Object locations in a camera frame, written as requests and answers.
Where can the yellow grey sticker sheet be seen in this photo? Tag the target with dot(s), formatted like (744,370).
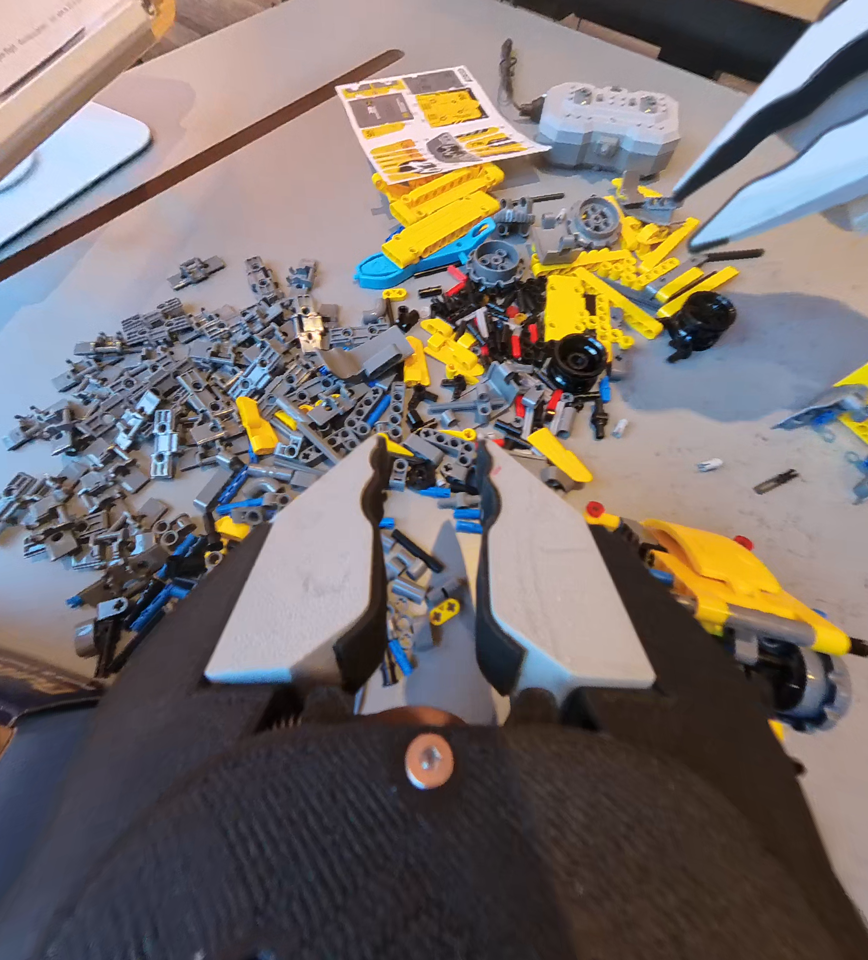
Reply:
(404,120)

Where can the short black axle rod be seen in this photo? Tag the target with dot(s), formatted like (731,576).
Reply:
(733,253)

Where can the stack of yellow holed panels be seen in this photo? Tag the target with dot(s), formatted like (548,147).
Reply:
(441,217)

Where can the pile of grey bricks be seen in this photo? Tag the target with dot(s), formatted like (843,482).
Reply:
(494,315)

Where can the grey and yellow brick assembly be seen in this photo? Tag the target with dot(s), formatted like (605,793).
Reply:
(838,401)

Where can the black axle pin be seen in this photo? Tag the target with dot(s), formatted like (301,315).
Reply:
(775,481)

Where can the thin black rod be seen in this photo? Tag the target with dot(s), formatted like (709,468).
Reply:
(542,198)

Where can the grey desk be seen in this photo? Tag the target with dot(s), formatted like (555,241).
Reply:
(853,562)

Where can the black toothed wheel hub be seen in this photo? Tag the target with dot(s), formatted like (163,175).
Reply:
(576,360)

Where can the small dark grey gear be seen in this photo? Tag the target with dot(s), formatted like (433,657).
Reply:
(518,214)

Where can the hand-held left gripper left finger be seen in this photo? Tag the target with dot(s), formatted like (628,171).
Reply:
(291,592)

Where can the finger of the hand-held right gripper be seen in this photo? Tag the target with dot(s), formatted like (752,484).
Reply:
(778,82)
(838,165)

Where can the black pin connector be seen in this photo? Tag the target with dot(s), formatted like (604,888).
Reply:
(677,349)

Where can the yellow black brick vehicle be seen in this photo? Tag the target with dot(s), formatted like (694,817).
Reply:
(711,562)

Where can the grey remote controller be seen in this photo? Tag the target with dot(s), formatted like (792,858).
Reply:
(606,127)

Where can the pile of grey track links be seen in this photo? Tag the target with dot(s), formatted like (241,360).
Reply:
(141,420)

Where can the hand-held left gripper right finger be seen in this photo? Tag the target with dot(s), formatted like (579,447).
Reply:
(561,592)

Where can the long flat yellow beam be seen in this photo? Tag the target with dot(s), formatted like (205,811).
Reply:
(666,240)

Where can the black toy wheel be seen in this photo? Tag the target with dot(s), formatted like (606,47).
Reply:
(703,319)

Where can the long yellow holed liftarm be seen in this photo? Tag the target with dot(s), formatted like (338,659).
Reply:
(628,307)

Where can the small yellow curved panel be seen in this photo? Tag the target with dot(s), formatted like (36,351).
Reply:
(254,427)

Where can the grey curved panel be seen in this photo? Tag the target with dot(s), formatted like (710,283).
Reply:
(632,187)

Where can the blue brick separator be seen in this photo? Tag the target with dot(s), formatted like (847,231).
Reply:
(374,271)

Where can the dark blue cardboard box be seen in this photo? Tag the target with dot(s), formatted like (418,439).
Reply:
(14,675)

